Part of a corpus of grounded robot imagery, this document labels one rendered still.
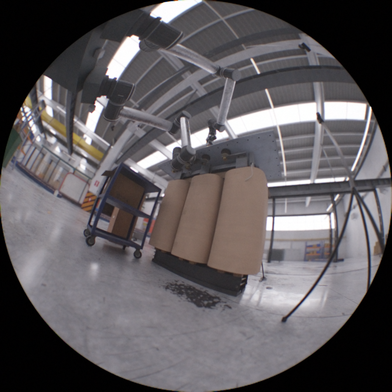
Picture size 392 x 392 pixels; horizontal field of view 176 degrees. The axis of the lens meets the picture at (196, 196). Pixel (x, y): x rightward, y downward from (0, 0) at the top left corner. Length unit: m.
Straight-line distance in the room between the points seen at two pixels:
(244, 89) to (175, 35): 3.76
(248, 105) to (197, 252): 10.63
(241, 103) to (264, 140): 9.58
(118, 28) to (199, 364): 1.45
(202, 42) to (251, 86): 6.13
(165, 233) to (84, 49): 1.85
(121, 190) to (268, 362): 1.60
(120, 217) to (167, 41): 2.13
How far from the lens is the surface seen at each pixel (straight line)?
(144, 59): 11.74
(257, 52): 8.09
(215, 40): 9.80
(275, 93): 10.75
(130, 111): 1.59
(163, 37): 1.09
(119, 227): 2.09
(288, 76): 4.73
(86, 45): 1.21
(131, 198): 1.49
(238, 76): 1.61
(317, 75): 5.12
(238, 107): 11.05
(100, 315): 0.52
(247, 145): 1.37
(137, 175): 1.48
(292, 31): 7.03
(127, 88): 1.43
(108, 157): 11.92
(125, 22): 1.05
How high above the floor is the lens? 0.34
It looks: 22 degrees up
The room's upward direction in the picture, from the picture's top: 15 degrees clockwise
